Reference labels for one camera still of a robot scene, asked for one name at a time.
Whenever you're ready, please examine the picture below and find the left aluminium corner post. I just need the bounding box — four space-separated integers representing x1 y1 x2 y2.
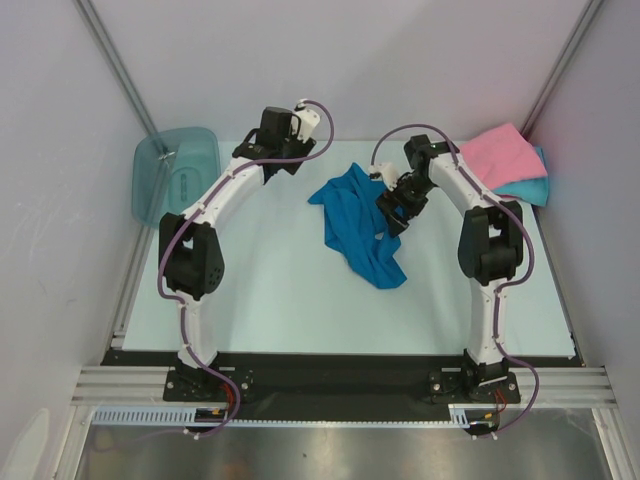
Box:
72 0 157 135

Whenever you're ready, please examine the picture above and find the pink folded t shirt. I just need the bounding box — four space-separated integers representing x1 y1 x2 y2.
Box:
460 123 548 198

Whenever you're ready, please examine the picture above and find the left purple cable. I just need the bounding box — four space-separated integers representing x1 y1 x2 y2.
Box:
157 99 336 444

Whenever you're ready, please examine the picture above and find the aluminium corner post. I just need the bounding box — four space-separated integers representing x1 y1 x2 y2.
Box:
520 0 607 139
72 0 157 135

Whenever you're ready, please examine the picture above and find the right aluminium corner post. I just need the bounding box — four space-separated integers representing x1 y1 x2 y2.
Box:
520 0 607 139

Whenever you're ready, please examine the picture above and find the teal transparent plastic bin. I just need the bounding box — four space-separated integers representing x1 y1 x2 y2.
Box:
131 127 221 229

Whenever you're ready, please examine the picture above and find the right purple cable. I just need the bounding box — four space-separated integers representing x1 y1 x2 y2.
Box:
372 123 541 441

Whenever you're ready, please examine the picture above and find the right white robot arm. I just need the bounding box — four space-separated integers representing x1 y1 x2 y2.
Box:
368 135 524 401

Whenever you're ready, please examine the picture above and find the aluminium front rail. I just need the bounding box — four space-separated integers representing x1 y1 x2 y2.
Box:
71 366 617 409

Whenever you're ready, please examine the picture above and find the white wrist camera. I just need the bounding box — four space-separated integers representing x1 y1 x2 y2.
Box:
368 162 400 191
291 99 321 143

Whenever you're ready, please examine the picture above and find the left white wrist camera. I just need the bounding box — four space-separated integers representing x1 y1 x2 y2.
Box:
291 99 321 143

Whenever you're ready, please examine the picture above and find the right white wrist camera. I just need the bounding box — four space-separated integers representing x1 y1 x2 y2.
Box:
368 162 400 191

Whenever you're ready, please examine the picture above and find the purple cable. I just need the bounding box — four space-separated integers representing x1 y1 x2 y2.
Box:
157 99 336 444
372 123 541 441

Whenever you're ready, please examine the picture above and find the white slotted cable duct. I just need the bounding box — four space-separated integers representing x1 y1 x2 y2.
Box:
92 406 496 429

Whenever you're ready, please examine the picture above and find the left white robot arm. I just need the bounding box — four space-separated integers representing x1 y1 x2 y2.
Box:
157 102 321 403

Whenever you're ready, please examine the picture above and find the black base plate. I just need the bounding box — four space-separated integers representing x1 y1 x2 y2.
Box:
101 349 582 430

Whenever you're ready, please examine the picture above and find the light blue folded t shirt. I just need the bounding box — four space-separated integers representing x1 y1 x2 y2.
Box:
495 172 550 207

